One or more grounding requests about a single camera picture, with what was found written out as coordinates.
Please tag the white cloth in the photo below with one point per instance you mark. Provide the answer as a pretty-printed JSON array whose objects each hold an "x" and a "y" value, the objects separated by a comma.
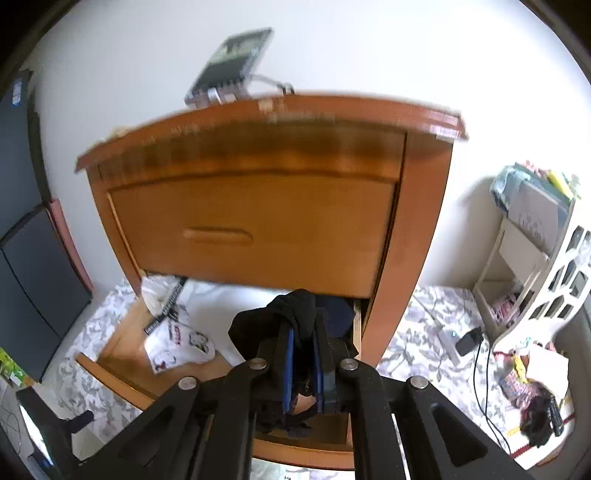
[{"x": 154, "y": 293}]

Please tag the colourful sticker roll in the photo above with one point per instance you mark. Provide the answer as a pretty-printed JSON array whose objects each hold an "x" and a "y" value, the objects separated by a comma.
[{"x": 515, "y": 387}]

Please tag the green package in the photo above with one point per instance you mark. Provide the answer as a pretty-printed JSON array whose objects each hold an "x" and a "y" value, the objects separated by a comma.
[{"x": 14, "y": 367}]

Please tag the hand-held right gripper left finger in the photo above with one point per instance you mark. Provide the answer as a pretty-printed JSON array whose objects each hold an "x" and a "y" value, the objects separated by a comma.
[{"x": 289, "y": 369}]

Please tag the black garment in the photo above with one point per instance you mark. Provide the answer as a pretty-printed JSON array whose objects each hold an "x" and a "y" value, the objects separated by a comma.
[{"x": 295, "y": 309}]

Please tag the floral quilt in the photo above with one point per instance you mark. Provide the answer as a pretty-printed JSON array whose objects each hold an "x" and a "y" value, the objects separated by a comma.
[{"x": 415, "y": 360}]

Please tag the black remote control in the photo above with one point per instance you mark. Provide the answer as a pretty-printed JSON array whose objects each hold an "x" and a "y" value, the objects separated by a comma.
[{"x": 555, "y": 415}]

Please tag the smartphone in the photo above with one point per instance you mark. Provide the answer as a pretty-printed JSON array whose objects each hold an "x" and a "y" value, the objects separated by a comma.
[{"x": 231, "y": 64}]

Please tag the wooden drawer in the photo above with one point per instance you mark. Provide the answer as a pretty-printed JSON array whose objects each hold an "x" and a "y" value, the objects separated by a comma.
[
  {"x": 124, "y": 341},
  {"x": 277, "y": 217}
]

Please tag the plain white garment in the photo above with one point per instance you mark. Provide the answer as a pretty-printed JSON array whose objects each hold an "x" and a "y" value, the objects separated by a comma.
[{"x": 217, "y": 309}]

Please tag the wooden nightstand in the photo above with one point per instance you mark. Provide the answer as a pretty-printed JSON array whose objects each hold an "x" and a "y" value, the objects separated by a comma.
[{"x": 415, "y": 221}]

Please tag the dark blue cabinet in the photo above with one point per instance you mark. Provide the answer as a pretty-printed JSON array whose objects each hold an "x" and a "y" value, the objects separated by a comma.
[{"x": 32, "y": 277}]

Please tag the white illustrated box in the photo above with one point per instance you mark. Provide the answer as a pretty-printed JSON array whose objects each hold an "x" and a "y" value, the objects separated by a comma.
[{"x": 535, "y": 217}]

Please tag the white phone stand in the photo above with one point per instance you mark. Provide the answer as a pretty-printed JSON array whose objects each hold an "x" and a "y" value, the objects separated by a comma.
[{"x": 272, "y": 83}]

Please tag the black charger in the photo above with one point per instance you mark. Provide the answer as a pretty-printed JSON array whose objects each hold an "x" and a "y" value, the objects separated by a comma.
[{"x": 468, "y": 340}]

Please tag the black chair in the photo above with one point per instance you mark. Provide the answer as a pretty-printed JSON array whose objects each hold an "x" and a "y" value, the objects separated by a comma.
[{"x": 46, "y": 424}]

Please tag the white cutout shelf rack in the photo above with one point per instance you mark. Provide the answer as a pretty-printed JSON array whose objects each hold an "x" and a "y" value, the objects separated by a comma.
[{"x": 521, "y": 295}]

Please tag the closed wooden drawer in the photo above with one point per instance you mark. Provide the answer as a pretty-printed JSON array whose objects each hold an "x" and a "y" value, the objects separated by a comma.
[{"x": 277, "y": 217}]

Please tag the yellow object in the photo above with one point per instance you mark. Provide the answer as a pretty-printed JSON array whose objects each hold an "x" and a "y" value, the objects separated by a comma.
[{"x": 558, "y": 181}]

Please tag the white power strip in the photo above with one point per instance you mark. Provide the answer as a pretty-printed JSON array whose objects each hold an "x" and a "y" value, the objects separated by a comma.
[{"x": 449, "y": 344}]

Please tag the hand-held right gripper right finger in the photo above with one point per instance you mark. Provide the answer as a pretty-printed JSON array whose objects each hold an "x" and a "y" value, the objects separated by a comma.
[{"x": 319, "y": 369}]

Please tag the teal plastic bag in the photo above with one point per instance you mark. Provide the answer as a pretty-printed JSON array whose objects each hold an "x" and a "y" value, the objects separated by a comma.
[{"x": 503, "y": 184}]

